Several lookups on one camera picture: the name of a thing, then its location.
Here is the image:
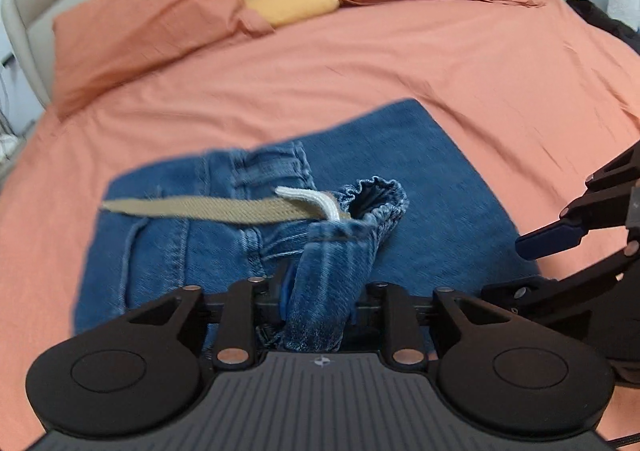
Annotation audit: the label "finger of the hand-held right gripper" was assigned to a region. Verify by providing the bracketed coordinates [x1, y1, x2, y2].
[481, 238, 632, 327]
[515, 141, 640, 260]

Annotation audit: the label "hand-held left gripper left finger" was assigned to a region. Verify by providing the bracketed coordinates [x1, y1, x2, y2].
[122, 276, 291, 372]

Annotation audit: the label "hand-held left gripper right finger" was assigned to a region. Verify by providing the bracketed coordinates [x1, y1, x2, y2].
[352, 282, 521, 372]

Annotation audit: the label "blue denim pants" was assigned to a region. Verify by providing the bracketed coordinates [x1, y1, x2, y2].
[74, 98, 558, 354]

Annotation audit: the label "beige webbing belt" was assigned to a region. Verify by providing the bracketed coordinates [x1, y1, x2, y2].
[100, 196, 333, 223]

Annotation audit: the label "black clothing pile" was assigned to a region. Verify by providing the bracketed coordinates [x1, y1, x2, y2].
[566, 0, 640, 54]

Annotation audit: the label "orange bed sheet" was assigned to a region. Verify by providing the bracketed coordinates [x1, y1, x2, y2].
[0, 0, 640, 451]

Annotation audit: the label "white crumpled cloth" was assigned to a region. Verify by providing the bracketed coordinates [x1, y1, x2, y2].
[0, 131, 23, 159]

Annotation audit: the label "yellow cushion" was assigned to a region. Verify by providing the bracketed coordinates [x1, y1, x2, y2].
[244, 0, 342, 28]

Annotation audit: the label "beige padded headboard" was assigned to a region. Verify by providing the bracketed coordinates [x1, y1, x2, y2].
[0, 0, 308, 112]

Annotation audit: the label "white drawstring cord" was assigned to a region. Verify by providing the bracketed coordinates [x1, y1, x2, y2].
[275, 186, 343, 223]

